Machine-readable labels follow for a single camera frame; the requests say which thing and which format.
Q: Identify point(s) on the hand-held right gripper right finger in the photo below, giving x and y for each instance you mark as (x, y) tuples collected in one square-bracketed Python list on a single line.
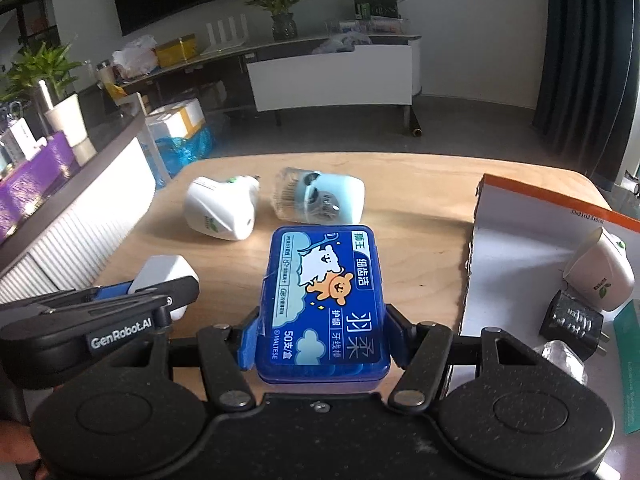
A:
[(400, 331)]

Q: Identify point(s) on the light blue plug-in device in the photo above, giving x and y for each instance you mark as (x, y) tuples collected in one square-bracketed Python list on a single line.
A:
[(325, 197)]

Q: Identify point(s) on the white television cabinet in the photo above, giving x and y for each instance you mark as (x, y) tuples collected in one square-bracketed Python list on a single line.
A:
[(330, 80)]

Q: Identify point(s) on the yellow box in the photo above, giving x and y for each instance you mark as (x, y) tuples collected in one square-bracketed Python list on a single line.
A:
[(176, 50)]

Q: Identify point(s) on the blue dental floss box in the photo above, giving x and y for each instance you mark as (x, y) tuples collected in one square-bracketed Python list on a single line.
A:
[(325, 300)]

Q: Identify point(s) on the white plug-in mosquito repeller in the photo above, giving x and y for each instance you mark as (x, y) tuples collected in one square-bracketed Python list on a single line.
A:
[(600, 272), (222, 207)]

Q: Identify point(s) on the blue plastic bag on floor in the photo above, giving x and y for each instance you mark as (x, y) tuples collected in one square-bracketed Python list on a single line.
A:
[(192, 145)]

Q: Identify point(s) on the dark green box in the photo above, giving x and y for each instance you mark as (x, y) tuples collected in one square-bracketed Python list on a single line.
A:
[(376, 4)]

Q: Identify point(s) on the small teal box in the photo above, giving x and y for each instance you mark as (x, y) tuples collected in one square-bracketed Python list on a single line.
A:
[(631, 370)]

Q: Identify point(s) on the small white charger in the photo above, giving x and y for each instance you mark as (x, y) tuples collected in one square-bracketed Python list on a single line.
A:
[(162, 267)]

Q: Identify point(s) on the purple boxes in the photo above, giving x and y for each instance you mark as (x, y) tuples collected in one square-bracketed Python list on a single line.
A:
[(35, 180)]

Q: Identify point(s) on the green plant in white pot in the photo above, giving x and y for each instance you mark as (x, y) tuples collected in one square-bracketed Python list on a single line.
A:
[(50, 90)]

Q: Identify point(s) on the black charger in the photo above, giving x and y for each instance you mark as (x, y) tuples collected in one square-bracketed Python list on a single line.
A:
[(572, 322)]

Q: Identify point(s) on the white cardboard box orange rim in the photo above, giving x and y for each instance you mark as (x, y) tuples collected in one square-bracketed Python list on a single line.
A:
[(515, 265)]

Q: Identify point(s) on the bamboo plant in dark vase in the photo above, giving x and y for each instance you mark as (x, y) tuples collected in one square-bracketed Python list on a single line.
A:
[(280, 5)]

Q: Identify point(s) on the small clear liquid bottle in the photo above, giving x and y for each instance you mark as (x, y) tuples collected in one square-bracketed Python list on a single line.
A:
[(562, 360)]

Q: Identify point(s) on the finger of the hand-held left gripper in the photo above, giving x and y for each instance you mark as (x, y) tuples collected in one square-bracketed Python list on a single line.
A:
[(170, 292)]

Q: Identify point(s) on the blue plastic bag on cabinet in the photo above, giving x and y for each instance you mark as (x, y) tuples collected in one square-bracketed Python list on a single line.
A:
[(342, 44)]

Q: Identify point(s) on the black rolled mat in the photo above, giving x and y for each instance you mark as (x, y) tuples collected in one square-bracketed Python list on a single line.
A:
[(415, 127)]

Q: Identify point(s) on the clear tray of small goods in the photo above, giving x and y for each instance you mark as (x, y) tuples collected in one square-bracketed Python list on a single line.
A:
[(370, 25)]

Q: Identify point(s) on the white router with antennas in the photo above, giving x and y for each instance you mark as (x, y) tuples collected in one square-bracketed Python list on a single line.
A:
[(225, 37)]

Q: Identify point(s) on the white ribbed counter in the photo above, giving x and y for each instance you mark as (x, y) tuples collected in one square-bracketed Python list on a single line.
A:
[(75, 230)]

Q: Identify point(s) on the white plastic bag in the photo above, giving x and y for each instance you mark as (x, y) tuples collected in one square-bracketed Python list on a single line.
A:
[(134, 55)]

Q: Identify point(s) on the white and yellow carton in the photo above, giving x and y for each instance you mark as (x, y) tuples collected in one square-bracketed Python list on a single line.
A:
[(175, 117)]

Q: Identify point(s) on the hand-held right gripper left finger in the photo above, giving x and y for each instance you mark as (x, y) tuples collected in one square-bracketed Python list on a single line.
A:
[(247, 346)]

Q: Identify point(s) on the dark blue curtain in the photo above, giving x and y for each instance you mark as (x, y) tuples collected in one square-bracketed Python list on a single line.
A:
[(590, 60)]

